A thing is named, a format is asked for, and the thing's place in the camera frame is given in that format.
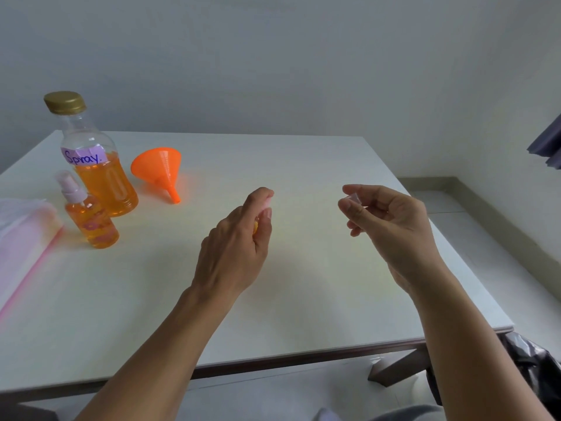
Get orange plastic funnel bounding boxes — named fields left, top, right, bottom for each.
left=131, top=147, right=182, bottom=205

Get grey skirting board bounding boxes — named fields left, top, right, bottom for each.
left=396, top=176, right=561, bottom=303

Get person's grey trousers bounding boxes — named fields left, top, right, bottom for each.
left=313, top=404, right=448, bottom=421

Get large clear bottle orange liquid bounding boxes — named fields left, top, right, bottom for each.
left=57, top=110, right=139, bottom=218

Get person's right hand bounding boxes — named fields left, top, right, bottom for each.
left=337, top=184, right=447, bottom=295

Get grey table leg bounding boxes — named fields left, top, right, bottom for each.
left=367, top=345, right=433, bottom=388

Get person's left hand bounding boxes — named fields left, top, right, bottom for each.
left=191, top=187, right=275, bottom=299

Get person's left forearm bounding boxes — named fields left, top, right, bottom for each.
left=74, top=285, right=246, bottom=421

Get purple paper label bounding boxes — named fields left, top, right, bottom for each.
left=60, top=144, right=109, bottom=166

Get mini spray bottle orange liquid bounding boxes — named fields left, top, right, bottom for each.
left=252, top=195, right=275, bottom=236

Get dark grey curtain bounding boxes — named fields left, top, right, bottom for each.
left=527, top=114, right=561, bottom=170

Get person's right forearm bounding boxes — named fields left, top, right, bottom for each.
left=407, top=262, right=556, bottom=421

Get stack of pink-edged plastic bags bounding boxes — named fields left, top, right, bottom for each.
left=0, top=197, right=65, bottom=313

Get gold bottle cap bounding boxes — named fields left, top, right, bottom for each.
left=43, top=91, right=87, bottom=116

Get pink-top spray bottle orange liquid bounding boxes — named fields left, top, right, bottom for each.
left=54, top=170, right=120, bottom=250

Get black plastic bag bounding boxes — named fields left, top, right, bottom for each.
left=426, top=331, right=561, bottom=420

